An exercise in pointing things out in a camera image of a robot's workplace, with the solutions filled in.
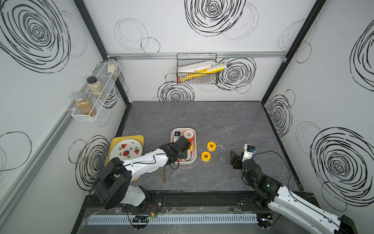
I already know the orange sealing tape roll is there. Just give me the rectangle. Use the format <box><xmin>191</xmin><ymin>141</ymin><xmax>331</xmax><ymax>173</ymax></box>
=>
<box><xmin>183</xmin><ymin>130</ymin><xmax>195</xmax><ymax>142</ymax></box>

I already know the yellow sealing tape roll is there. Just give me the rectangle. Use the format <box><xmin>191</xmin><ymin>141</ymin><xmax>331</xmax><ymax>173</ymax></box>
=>
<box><xmin>207</xmin><ymin>141</ymin><xmax>224</xmax><ymax>152</ymax></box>
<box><xmin>188</xmin><ymin>143</ymin><xmax>193</xmax><ymax>154</ymax></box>
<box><xmin>201</xmin><ymin>152</ymin><xmax>211</xmax><ymax>162</ymax></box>

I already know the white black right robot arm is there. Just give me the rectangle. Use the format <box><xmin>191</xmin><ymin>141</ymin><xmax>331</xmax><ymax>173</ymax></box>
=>
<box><xmin>230</xmin><ymin>149</ymin><xmax>358</xmax><ymax>234</ymax></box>

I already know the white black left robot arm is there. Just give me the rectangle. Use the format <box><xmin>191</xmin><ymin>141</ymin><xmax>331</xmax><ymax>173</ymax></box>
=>
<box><xmin>92</xmin><ymin>136</ymin><xmax>192</xmax><ymax>212</ymax></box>

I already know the white plastic storage box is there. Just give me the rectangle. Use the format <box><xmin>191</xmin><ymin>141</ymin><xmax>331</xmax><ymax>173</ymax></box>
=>
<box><xmin>170</xmin><ymin>127</ymin><xmax>197</xmax><ymax>166</ymax></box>

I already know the yellow foil wrap box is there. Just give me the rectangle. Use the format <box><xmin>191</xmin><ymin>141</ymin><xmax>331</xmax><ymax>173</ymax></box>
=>
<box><xmin>177</xmin><ymin>63</ymin><xmax>227</xmax><ymax>83</ymax></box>

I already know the gold fork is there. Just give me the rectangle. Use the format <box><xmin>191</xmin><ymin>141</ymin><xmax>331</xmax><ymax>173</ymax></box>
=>
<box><xmin>162</xmin><ymin>167</ymin><xmax>167</xmax><ymax>184</ymax></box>

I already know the yellow plastic tray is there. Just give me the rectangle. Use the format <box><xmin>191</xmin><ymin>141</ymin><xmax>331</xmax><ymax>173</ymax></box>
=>
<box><xmin>105</xmin><ymin>135</ymin><xmax>144</xmax><ymax>166</ymax></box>

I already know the watermelon pattern white plate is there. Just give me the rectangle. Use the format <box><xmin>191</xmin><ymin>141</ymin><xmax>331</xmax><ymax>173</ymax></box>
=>
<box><xmin>109</xmin><ymin>139</ymin><xmax>143</xmax><ymax>160</ymax></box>

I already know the white paper package in basket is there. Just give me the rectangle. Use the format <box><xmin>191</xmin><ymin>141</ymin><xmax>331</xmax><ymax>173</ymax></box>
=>
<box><xmin>177</xmin><ymin>60</ymin><xmax>218</xmax><ymax>73</ymax></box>

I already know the brown spice jar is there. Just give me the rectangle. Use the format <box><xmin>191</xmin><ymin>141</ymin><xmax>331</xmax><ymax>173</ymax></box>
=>
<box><xmin>75</xmin><ymin>95</ymin><xmax>96</xmax><ymax>117</ymax></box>

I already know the light spice jar black lid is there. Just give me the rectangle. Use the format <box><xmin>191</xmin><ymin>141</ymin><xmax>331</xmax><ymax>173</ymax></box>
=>
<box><xmin>86</xmin><ymin>76</ymin><xmax>106</xmax><ymax>99</ymax></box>

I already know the white spice jar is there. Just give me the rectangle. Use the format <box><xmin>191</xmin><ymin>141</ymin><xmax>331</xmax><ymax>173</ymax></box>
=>
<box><xmin>107</xmin><ymin>57</ymin><xmax>118</xmax><ymax>76</ymax></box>

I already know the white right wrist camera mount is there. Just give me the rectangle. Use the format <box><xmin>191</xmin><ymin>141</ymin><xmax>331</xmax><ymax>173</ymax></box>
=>
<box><xmin>242</xmin><ymin>144</ymin><xmax>256</xmax><ymax>161</ymax></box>

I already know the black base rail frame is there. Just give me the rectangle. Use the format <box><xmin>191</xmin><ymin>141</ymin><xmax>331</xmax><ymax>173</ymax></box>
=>
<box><xmin>71</xmin><ymin>190</ymin><xmax>334</xmax><ymax>234</ymax></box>

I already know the white slotted cable duct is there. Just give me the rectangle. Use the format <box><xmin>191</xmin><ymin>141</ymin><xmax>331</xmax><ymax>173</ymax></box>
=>
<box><xmin>87</xmin><ymin>214</ymin><xmax>258</xmax><ymax>225</ymax></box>

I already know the black wire wall basket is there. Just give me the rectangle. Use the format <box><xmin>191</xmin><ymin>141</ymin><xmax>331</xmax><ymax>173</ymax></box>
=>
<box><xmin>176</xmin><ymin>53</ymin><xmax>217</xmax><ymax>84</ymax></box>

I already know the white wire spice rack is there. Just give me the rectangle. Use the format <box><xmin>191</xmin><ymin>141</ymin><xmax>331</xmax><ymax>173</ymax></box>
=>
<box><xmin>71</xmin><ymin>59</ymin><xmax>121</xmax><ymax>127</ymax></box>

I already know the silver wall rail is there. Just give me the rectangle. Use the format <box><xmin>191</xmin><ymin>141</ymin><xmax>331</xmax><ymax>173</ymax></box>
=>
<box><xmin>107</xmin><ymin>51</ymin><xmax>287</xmax><ymax>60</ymax></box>

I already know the black aluminium corner post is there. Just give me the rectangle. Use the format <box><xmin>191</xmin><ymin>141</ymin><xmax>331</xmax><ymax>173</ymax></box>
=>
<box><xmin>74</xmin><ymin>0</ymin><xmax>131</xmax><ymax>106</ymax></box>

